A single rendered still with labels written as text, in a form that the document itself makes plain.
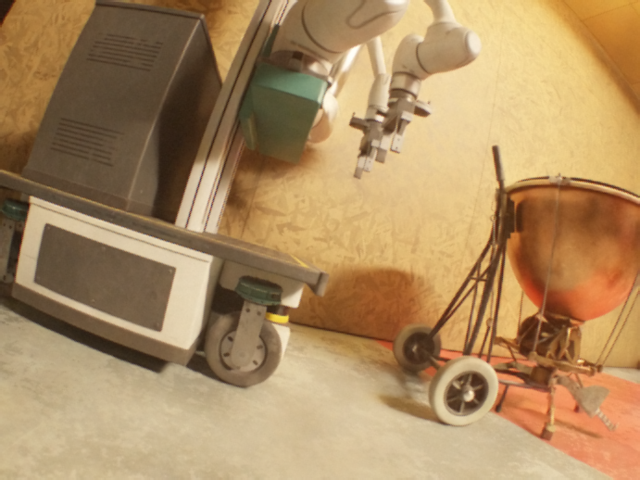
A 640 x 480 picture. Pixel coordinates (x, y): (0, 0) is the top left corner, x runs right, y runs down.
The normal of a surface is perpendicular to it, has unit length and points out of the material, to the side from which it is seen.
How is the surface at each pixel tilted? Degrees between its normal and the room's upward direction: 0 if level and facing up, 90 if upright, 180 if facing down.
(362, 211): 90
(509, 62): 90
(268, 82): 90
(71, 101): 90
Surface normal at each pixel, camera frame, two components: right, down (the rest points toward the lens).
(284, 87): 0.14, 0.00
